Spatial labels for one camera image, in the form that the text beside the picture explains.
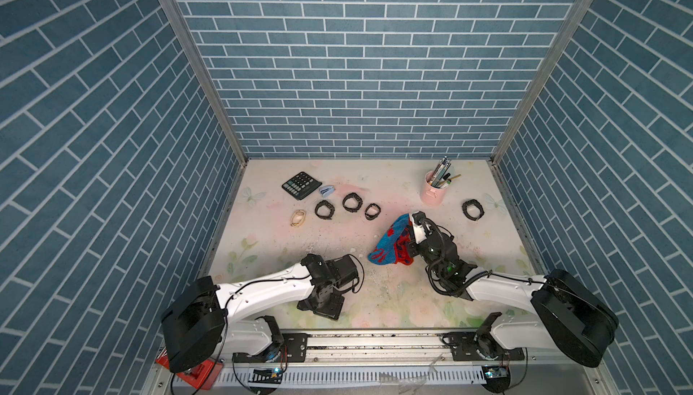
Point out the pens in cup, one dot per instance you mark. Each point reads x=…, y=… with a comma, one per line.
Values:
x=443, y=175

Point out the light blue stapler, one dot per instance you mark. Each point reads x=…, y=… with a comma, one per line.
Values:
x=326, y=191

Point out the red box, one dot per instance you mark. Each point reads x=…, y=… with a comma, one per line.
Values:
x=203, y=376

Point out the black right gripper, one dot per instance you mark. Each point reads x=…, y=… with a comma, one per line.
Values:
x=412, y=248

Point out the gold watch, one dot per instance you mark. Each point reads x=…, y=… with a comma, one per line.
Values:
x=298, y=218

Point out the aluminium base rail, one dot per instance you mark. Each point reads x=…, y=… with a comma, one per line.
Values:
x=406, y=359

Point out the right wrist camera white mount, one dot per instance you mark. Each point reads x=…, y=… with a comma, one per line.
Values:
x=417, y=224

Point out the pink pen holder cup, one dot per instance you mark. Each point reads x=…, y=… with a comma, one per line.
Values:
x=430, y=195

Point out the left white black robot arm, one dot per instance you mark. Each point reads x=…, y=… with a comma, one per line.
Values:
x=216, y=320

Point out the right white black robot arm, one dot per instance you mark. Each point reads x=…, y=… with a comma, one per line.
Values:
x=559, y=312

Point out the black desktop calculator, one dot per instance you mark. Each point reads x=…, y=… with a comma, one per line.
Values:
x=301, y=185

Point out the red blue towel cloth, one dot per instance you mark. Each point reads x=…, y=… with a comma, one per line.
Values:
x=393, y=246

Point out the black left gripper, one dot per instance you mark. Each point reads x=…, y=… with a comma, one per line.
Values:
x=334, y=312

